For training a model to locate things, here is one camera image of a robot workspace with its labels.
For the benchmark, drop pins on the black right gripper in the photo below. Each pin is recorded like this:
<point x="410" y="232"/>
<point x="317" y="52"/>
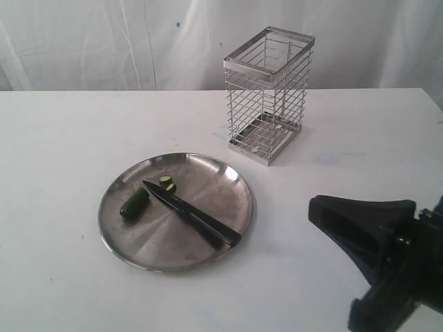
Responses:
<point x="372" y="234"/>

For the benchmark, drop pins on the cucumber slice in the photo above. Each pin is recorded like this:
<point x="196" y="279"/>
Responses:
<point x="171" y="188"/>
<point x="165" y="181"/>

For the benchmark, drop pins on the wire metal utensil holder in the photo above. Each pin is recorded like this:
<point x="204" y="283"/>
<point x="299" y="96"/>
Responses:
<point x="266" y="81"/>

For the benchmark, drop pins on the round stainless steel plate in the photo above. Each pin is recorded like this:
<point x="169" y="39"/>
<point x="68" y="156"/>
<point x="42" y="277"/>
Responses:
<point x="162" y="240"/>

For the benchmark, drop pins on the black handled kitchen knife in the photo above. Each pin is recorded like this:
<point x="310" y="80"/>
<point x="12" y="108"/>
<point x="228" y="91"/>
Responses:
<point x="208" y="223"/>

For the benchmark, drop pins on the green cucumber piece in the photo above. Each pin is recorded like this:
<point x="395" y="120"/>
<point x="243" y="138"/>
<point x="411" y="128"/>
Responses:
<point x="135" y="204"/>

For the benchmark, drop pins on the white backdrop curtain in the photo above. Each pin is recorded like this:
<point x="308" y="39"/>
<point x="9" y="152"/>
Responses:
<point x="166" y="45"/>

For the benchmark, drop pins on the cucumber slice far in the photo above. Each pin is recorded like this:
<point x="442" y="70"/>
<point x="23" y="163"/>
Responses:
<point x="165" y="181"/>

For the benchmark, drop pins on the cucumber slice near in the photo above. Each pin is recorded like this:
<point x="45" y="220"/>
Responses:
<point x="171" y="188"/>

